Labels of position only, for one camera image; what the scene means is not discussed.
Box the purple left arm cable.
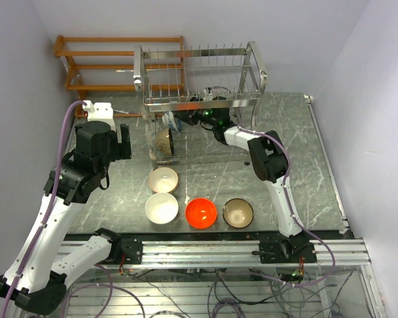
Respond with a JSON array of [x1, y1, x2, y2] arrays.
[[1, 101, 89, 318]]

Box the steel dish rack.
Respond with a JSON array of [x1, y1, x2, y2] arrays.
[[133, 41, 267, 168]]

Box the beige interior dark bowl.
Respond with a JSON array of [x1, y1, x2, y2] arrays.
[[222, 198, 254, 229]]

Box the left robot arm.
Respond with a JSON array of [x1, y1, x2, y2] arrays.
[[0, 121, 131, 315]]

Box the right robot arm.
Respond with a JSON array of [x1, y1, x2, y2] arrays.
[[173, 107, 311, 260]]

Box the white bowl orange rim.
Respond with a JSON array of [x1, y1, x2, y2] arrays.
[[148, 167, 179, 193]]

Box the blue floral bowl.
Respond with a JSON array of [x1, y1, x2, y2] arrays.
[[162, 111, 182, 132]]

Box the black bowl beige flower exterior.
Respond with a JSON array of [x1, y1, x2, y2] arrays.
[[155, 128, 174, 156]]

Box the orange plastic bowl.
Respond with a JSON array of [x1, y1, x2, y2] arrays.
[[185, 197, 218, 229]]

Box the plain white bowl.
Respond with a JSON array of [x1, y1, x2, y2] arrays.
[[145, 193, 178, 225]]

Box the aluminium rail beam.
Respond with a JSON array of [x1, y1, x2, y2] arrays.
[[58, 238, 372, 269]]

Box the wooden shelf rack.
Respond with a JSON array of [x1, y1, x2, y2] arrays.
[[53, 35, 184, 99]]

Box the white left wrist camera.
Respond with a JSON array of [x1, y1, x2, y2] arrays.
[[82, 100, 116, 131]]

